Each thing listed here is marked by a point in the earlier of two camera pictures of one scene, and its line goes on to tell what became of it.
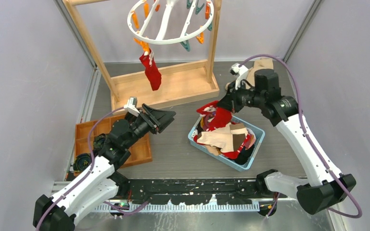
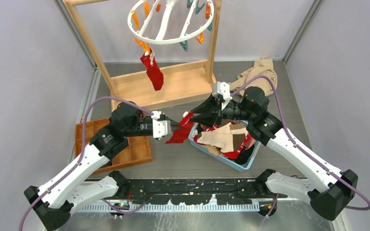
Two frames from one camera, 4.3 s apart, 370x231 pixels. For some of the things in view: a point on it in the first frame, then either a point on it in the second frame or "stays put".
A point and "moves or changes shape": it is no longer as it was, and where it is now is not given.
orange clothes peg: [145, 45] stays put
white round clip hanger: [182, 38] stays put
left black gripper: [163, 118] to [173, 125]
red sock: [222, 117] moves or changes shape
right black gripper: [230, 101] to [212, 109]
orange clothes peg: [200, 38] stays put
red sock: [153, 75] stays put
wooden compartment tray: [140, 151] stays put
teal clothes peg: [186, 45] stays put
